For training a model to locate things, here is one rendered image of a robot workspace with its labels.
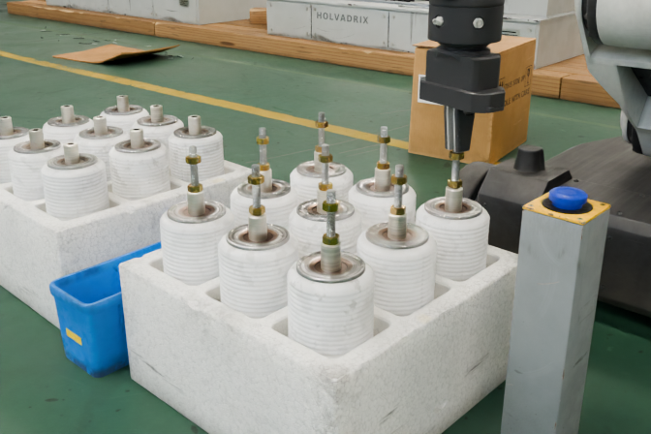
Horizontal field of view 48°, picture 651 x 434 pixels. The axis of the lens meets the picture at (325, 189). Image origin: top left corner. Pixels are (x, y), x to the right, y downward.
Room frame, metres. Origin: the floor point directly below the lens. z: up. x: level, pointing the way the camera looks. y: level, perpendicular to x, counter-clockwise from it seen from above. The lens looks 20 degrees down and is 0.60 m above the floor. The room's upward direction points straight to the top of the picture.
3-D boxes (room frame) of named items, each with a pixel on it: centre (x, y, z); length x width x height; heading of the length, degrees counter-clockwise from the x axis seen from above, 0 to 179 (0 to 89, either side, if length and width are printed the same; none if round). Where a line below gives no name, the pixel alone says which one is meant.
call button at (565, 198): (0.74, -0.26, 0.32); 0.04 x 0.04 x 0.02
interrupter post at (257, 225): (0.80, 0.08, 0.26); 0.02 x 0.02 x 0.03
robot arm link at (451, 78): (0.89, -0.17, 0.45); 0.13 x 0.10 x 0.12; 36
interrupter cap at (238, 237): (0.80, 0.08, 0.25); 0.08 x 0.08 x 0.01
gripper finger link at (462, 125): (0.88, -0.17, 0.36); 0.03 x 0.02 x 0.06; 126
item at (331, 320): (0.72, -0.01, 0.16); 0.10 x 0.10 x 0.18
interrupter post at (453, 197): (0.89, -0.17, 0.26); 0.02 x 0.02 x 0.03
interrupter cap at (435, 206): (0.89, -0.17, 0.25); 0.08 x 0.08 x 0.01
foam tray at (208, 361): (0.89, 0.00, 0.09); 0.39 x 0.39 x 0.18; 47
